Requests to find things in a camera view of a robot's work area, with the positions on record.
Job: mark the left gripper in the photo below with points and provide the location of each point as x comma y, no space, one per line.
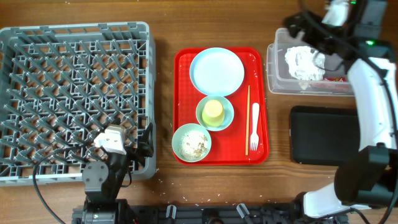
145,142

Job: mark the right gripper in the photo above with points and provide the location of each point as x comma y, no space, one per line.
302,25

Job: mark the white napkin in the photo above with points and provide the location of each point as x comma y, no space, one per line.
305,63

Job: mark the green bowl with food scraps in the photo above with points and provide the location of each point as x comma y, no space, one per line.
191,143

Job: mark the red snack wrapper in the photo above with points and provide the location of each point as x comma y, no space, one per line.
335,83

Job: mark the yellow plastic cup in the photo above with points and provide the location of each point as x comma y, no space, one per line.
213,113

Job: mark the light blue bowl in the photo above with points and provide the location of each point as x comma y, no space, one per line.
228,112

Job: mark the light blue plate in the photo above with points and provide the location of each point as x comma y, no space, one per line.
216,71

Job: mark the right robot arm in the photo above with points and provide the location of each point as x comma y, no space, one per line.
351,29

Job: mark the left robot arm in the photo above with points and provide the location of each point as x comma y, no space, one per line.
103,180

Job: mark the grey dishwasher rack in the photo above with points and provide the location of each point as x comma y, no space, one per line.
63,85

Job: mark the clear plastic bin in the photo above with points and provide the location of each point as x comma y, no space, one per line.
278,76

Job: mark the red plastic tray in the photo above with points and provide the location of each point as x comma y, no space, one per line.
228,147

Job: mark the wooden chopstick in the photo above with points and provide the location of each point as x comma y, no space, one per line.
247,121

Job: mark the white plastic fork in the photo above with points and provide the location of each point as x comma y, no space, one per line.
254,138

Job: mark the black plastic tray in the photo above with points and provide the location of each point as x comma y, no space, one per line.
323,136

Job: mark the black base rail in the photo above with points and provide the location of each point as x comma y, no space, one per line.
268,213

